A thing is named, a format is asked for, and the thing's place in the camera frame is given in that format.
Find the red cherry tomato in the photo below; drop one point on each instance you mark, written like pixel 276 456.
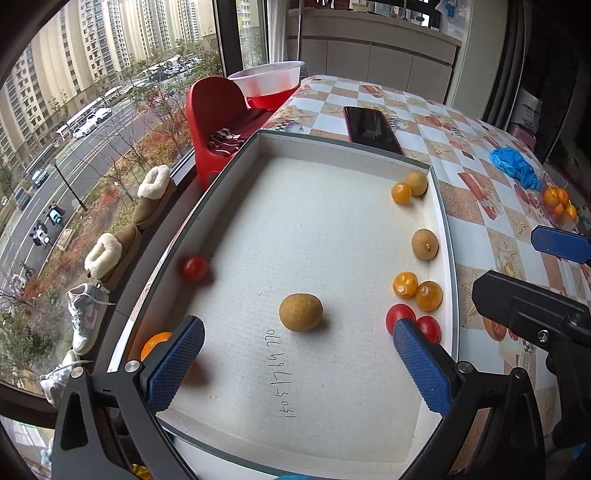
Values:
pixel 430 328
pixel 194 269
pixel 398 312

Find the white cabinet counter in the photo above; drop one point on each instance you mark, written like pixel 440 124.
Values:
pixel 373 48

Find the white paper bag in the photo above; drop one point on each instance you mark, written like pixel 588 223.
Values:
pixel 526 111

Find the white plastic basin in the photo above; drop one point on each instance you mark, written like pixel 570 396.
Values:
pixel 268 79

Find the dark smartphone red case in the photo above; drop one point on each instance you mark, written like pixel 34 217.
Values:
pixel 369 127

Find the brown fur boot far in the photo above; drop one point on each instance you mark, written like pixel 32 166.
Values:
pixel 153 193

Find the striped cloth on chair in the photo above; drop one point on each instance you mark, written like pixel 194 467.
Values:
pixel 224 142

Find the red plastic chair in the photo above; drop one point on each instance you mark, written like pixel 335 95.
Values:
pixel 214 103

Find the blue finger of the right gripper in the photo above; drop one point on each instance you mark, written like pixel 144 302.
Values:
pixel 561 244

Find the white tray dark rim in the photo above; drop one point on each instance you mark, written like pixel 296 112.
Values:
pixel 289 259

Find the glass fruit bowl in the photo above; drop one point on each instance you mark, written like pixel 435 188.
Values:
pixel 558 216

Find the white sneaker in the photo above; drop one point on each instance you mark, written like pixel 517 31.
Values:
pixel 87 305
pixel 53 384

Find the blue plastic bag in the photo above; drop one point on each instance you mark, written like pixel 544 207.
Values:
pixel 511 162

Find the orange in bowl top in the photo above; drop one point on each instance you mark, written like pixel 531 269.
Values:
pixel 563 196

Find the orange in bowl left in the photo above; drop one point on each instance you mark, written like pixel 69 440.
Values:
pixel 550 197

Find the yellow cherry tomato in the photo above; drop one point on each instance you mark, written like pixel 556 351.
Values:
pixel 405 284
pixel 429 296
pixel 401 193

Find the large orange mandarin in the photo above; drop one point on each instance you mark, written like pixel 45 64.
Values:
pixel 168 357

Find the orange in bowl right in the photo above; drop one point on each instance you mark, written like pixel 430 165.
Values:
pixel 572 212

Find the brown fur boot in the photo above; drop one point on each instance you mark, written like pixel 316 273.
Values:
pixel 153 193
pixel 111 255

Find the brown fur boot near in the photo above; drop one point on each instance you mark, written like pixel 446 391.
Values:
pixel 111 255

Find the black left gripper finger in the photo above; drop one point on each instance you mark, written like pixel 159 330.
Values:
pixel 86 444

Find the orange in bowl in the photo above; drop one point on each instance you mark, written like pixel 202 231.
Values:
pixel 563 196
pixel 550 197
pixel 572 212

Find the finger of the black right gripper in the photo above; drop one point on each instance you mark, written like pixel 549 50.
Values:
pixel 511 445

